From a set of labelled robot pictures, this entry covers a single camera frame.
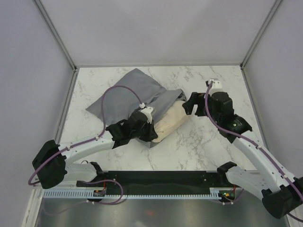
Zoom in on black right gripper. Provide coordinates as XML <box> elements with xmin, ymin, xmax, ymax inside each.
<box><xmin>182</xmin><ymin>92</ymin><xmax>220</xmax><ymax>123</ymax></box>

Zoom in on beige pillow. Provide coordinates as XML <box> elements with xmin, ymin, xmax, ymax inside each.
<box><xmin>152</xmin><ymin>100</ymin><xmax>189</xmax><ymax>143</ymax></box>

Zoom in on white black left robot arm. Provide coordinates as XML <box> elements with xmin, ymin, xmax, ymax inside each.
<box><xmin>32</xmin><ymin>107</ymin><xmax>158</xmax><ymax>189</ymax></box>

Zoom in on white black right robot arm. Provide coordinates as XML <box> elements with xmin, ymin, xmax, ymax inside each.
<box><xmin>182</xmin><ymin>92</ymin><xmax>303</xmax><ymax>222</ymax></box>

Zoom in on metal front panel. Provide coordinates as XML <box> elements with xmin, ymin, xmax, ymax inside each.
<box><xmin>36</xmin><ymin>192</ymin><xmax>289</xmax><ymax>227</ymax></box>

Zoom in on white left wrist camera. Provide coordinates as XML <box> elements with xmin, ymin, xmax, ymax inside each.
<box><xmin>139</xmin><ymin>103</ymin><xmax>154</xmax><ymax>124</ymax></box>

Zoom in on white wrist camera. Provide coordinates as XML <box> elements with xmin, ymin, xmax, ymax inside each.
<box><xmin>205</xmin><ymin>79</ymin><xmax>223</xmax><ymax>93</ymax></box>
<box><xmin>139</xmin><ymin>103</ymin><xmax>154</xmax><ymax>124</ymax></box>

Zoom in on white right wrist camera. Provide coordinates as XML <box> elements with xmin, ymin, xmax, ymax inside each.
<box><xmin>205</xmin><ymin>79</ymin><xmax>223</xmax><ymax>93</ymax></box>

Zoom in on aluminium right side rail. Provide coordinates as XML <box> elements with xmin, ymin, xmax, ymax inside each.
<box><xmin>240</xmin><ymin>65</ymin><xmax>268</xmax><ymax>148</ymax></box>

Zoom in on aluminium rail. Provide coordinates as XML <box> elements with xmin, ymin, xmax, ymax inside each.
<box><xmin>53</xmin><ymin>69</ymin><xmax>79</xmax><ymax>144</ymax></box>
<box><xmin>240</xmin><ymin>65</ymin><xmax>268</xmax><ymax>148</ymax></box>

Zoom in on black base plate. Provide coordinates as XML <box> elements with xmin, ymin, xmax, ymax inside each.
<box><xmin>75</xmin><ymin>170</ymin><xmax>244</xmax><ymax>196</ymax></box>

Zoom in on aluminium left side rail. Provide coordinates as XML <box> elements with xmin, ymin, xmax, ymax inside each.
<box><xmin>53</xmin><ymin>69</ymin><xmax>79</xmax><ymax>144</ymax></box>

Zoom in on white slotted cable duct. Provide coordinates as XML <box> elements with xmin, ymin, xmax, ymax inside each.
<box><xmin>42</xmin><ymin>188</ymin><xmax>223</xmax><ymax>200</ymax></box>

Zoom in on aluminium right corner post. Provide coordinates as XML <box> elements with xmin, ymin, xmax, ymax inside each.
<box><xmin>240</xmin><ymin>0</ymin><xmax>284</xmax><ymax>70</ymax></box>

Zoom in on aluminium corner post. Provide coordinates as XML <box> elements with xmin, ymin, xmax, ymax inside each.
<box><xmin>33</xmin><ymin>0</ymin><xmax>77</xmax><ymax>71</ymax></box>
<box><xmin>240</xmin><ymin>0</ymin><xmax>284</xmax><ymax>70</ymax></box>

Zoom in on aluminium left corner post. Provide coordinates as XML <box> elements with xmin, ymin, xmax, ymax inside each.
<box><xmin>33</xmin><ymin>0</ymin><xmax>77</xmax><ymax>71</ymax></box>

